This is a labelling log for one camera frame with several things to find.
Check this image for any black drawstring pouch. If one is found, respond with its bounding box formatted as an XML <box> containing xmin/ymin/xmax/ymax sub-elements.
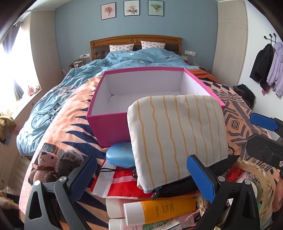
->
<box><xmin>151</xmin><ymin>155</ymin><xmax>239</xmax><ymax>199</ymax></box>

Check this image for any yellow striped fabric pouch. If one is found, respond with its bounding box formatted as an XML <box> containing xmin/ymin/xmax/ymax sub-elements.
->
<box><xmin>127</xmin><ymin>95</ymin><xmax>228</xmax><ymax>193</ymax></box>

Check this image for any blue glasses case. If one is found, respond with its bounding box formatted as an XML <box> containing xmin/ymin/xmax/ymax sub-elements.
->
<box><xmin>106</xmin><ymin>142</ymin><xmax>135</xmax><ymax>168</ymax></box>

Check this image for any woven plaid headband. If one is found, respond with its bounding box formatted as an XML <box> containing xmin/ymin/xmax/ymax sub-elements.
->
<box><xmin>233</xmin><ymin>160</ymin><xmax>272</xmax><ymax>219</ymax></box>

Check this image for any pink knitted teddy bear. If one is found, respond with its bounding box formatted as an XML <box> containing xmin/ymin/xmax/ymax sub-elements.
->
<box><xmin>29</xmin><ymin>151</ymin><xmax>59</xmax><ymax>183</ymax></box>

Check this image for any purple hanging hoodie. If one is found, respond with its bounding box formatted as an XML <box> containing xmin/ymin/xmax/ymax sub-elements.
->
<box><xmin>266</xmin><ymin>42</ymin><xmax>283</xmax><ymax>98</ymax></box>

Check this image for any black clothes pile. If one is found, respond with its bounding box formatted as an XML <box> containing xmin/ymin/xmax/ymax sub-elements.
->
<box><xmin>233</xmin><ymin>84</ymin><xmax>256</xmax><ymax>109</ymax></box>

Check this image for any brown knitted plush toy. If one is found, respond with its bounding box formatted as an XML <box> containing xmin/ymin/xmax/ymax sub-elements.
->
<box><xmin>45</xmin><ymin>149</ymin><xmax>84</xmax><ymax>183</ymax></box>

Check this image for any black hanging jacket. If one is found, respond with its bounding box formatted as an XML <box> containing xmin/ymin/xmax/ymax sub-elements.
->
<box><xmin>250</xmin><ymin>44</ymin><xmax>274</xmax><ymax>90</ymax></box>

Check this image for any white pink tube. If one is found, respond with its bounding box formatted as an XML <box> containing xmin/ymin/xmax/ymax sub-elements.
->
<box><xmin>106</xmin><ymin>198</ymin><xmax>134</xmax><ymax>219</ymax></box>

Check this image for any red plastic bag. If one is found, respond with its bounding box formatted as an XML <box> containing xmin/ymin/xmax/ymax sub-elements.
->
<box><xmin>90</xmin><ymin>160</ymin><xmax>152</xmax><ymax>200</ymax></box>

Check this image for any orange cream tube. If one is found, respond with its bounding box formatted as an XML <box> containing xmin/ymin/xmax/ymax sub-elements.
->
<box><xmin>123</xmin><ymin>196</ymin><xmax>196</xmax><ymax>226</ymax></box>

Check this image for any orange garment on bed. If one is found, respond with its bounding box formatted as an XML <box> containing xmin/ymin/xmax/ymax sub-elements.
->
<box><xmin>188</xmin><ymin>69</ymin><xmax>220</xmax><ymax>83</ymax></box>

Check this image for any blue floral duvet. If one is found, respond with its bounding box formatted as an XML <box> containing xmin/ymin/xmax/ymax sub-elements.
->
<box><xmin>16</xmin><ymin>48</ymin><xmax>198</xmax><ymax>156</ymax></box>

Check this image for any yellow garment by window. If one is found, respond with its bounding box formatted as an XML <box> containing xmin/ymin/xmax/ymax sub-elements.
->
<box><xmin>0</xmin><ymin>115</ymin><xmax>17</xmax><ymax>144</ymax></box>

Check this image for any pink cardboard box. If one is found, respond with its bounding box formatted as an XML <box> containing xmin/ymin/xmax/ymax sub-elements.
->
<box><xmin>86</xmin><ymin>67</ymin><xmax>217</xmax><ymax>148</ymax></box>

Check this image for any right patterned pillow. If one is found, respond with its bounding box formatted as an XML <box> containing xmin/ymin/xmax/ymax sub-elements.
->
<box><xmin>141</xmin><ymin>41</ymin><xmax>166</xmax><ymax>49</ymax></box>

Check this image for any patterned pillow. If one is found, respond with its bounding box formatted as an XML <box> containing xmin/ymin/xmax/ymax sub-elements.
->
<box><xmin>141</xmin><ymin>41</ymin><xmax>166</xmax><ymax>49</ymax></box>
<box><xmin>109</xmin><ymin>44</ymin><xmax>134</xmax><ymax>52</ymax></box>

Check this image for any right framed plant picture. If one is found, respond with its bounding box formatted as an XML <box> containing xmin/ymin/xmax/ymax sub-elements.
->
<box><xmin>148</xmin><ymin>0</ymin><xmax>164</xmax><ymax>16</ymax></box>

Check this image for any wooden headboard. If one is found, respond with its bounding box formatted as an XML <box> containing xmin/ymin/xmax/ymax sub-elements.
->
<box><xmin>90</xmin><ymin>34</ymin><xmax>182</xmax><ymax>61</ymax></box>

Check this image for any left patterned pillow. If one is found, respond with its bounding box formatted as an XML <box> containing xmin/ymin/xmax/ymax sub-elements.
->
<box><xmin>109</xmin><ymin>44</ymin><xmax>134</xmax><ymax>52</ymax></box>

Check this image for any purple window curtain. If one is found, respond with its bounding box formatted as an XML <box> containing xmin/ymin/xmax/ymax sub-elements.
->
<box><xmin>2</xmin><ymin>21</ymin><xmax>24</xmax><ymax>101</ymax></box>

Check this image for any middle framed flower picture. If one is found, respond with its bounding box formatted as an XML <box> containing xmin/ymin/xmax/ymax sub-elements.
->
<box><xmin>124</xmin><ymin>0</ymin><xmax>140</xmax><ymax>16</ymax></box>

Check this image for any framed flower picture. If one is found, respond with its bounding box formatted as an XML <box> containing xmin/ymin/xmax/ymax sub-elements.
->
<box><xmin>101</xmin><ymin>2</ymin><xmax>116</xmax><ymax>20</ymax></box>
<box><xmin>124</xmin><ymin>0</ymin><xmax>140</xmax><ymax>16</ymax></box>

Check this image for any left framed flower picture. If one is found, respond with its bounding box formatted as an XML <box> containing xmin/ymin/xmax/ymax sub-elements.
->
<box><xmin>101</xmin><ymin>2</ymin><xmax>116</xmax><ymax>20</ymax></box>

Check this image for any wall coat hook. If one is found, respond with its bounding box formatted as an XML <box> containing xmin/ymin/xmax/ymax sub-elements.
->
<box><xmin>263</xmin><ymin>33</ymin><xmax>277</xmax><ymax>44</ymax></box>

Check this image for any white wall socket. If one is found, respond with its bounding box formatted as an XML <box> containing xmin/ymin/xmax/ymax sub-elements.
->
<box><xmin>184</xmin><ymin>50</ymin><xmax>196</xmax><ymax>56</ymax></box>

